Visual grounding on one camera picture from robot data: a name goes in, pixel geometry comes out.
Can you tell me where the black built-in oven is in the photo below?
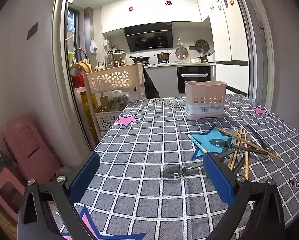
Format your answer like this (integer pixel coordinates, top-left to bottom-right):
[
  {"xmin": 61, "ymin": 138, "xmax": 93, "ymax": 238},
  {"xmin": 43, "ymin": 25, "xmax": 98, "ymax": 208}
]
[{"xmin": 177, "ymin": 66, "xmax": 211, "ymax": 94}]

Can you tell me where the brown cooking pot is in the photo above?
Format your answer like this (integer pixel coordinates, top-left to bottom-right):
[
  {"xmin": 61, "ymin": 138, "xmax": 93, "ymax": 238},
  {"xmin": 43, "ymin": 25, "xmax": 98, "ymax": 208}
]
[{"xmin": 154, "ymin": 51, "xmax": 171, "ymax": 63}]

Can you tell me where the black hanging bag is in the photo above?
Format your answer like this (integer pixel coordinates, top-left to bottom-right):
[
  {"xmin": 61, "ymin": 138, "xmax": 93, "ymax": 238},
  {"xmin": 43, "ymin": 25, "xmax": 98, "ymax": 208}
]
[{"xmin": 142, "ymin": 66, "xmax": 160, "ymax": 99}]

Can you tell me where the pink utensil holder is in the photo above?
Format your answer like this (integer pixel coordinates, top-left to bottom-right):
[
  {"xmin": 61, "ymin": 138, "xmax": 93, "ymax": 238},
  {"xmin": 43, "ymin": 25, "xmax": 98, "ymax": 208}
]
[{"xmin": 185, "ymin": 81, "xmax": 227, "ymax": 120}]

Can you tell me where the wooden chopstick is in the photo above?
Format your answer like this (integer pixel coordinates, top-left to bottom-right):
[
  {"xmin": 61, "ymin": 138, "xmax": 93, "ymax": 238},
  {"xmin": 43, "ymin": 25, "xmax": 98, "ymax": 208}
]
[
  {"xmin": 228, "ymin": 127, "xmax": 243, "ymax": 170},
  {"xmin": 243, "ymin": 129, "xmax": 249, "ymax": 180},
  {"xmin": 214, "ymin": 126, "xmax": 280, "ymax": 159}
]

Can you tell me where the teal spoon black handle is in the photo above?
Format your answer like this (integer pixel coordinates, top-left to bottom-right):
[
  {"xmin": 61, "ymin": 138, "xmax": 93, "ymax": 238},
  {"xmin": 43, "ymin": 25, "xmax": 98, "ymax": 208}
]
[{"xmin": 209, "ymin": 139, "xmax": 267, "ymax": 155}]

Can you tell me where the black fork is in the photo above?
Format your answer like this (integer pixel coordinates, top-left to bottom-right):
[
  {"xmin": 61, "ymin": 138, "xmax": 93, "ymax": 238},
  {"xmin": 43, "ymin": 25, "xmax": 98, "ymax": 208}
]
[{"xmin": 247, "ymin": 125, "xmax": 273, "ymax": 153}]

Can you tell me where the beige plastic storage cart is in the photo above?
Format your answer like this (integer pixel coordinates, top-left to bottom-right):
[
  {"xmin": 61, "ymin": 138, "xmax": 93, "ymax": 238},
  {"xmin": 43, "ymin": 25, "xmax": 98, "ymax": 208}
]
[{"xmin": 83, "ymin": 63, "xmax": 145, "ymax": 140}]

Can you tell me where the pink plastic stool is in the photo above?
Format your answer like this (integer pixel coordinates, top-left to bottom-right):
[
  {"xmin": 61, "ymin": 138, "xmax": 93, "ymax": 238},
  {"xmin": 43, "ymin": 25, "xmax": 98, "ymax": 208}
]
[{"xmin": 0, "ymin": 117, "xmax": 62, "ymax": 221}]

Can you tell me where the grey checked tablecloth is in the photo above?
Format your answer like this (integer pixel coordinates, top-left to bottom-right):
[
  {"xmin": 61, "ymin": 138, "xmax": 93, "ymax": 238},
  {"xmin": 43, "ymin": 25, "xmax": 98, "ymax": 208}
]
[{"xmin": 74, "ymin": 94, "xmax": 299, "ymax": 239}]

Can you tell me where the black table knife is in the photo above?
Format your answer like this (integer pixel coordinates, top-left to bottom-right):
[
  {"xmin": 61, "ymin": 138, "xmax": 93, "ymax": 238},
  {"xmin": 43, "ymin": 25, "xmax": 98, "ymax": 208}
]
[{"xmin": 218, "ymin": 138, "xmax": 232, "ymax": 163}]

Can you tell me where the blue patterned chopstick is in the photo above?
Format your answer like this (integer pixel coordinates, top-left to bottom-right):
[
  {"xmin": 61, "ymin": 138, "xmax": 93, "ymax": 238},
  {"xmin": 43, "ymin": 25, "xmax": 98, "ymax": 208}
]
[{"xmin": 188, "ymin": 134, "xmax": 207, "ymax": 154}]

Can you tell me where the kitchen faucet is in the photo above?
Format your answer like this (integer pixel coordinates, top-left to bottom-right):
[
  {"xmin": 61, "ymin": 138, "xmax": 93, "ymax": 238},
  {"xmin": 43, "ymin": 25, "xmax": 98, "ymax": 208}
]
[{"xmin": 73, "ymin": 48, "xmax": 89, "ymax": 63}]

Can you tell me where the white refrigerator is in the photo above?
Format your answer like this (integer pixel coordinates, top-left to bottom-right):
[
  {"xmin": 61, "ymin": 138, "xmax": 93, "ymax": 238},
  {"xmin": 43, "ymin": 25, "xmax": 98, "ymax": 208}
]
[{"xmin": 197, "ymin": 0, "xmax": 249, "ymax": 96}]

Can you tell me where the black wok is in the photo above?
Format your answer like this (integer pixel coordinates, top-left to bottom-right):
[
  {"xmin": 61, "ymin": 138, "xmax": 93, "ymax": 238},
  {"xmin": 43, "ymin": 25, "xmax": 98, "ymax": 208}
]
[{"xmin": 130, "ymin": 56, "xmax": 150, "ymax": 65}]

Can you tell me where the metal spoon black handle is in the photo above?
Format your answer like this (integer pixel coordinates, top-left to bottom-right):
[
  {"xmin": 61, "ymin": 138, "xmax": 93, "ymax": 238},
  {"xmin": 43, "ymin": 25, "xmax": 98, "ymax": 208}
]
[{"xmin": 162, "ymin": 161, "xmax": 203, "ymax": 178}]

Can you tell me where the black range hood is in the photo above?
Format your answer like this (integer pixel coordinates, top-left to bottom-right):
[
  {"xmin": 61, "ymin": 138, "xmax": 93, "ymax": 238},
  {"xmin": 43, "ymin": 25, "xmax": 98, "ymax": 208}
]
[{"xmin": 123, "ymin": 22, "xmax": 173, "ymax": 53}]

